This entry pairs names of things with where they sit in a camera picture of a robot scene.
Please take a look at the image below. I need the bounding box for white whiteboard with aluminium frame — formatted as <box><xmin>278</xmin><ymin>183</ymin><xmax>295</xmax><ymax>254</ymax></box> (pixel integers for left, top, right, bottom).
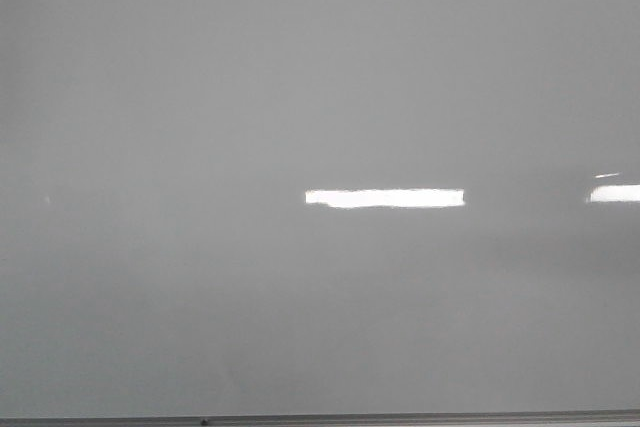
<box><xmin>1</xmin><ymin>0</ymin><xmax>639</xmax><ymax>417</ymax></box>

